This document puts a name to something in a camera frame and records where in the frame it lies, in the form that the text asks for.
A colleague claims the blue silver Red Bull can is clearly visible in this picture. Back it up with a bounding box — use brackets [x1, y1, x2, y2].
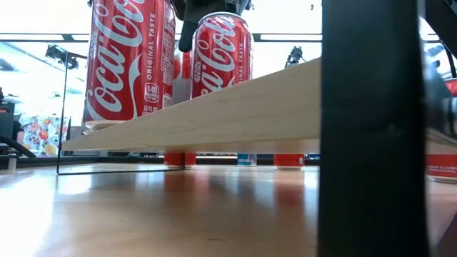
[237, 153, 258, 168]

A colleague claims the person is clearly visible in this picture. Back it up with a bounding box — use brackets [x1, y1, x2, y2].
[11, 120, 26, 144]

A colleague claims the black chair armrest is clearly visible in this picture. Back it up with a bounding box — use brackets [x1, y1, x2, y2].
[0, 134, 37, 169]

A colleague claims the floral patterned cloth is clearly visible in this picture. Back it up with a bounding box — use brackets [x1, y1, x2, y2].
[19, 114, 71, 158]

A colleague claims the red cherry Coca-Cola Zero can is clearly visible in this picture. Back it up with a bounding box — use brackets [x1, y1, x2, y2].
[425, 153, 457, 185]

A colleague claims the red Coca-Cola Original Taste can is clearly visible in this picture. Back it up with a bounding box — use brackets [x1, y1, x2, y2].
[81, 0, 176, 131]

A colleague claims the wooden shelf with black legs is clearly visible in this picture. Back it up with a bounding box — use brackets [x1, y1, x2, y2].
[56, 0, 457, 257]

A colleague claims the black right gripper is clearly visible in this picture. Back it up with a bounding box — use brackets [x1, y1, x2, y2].
[174, 0, 253, 54]

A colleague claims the red Coca-Cola Star Wars can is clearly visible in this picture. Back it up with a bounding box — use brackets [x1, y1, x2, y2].
[190, 11, 253, 100]

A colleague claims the black equipment box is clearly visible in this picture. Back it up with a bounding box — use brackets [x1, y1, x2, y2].
[0, 101, 16, 140]

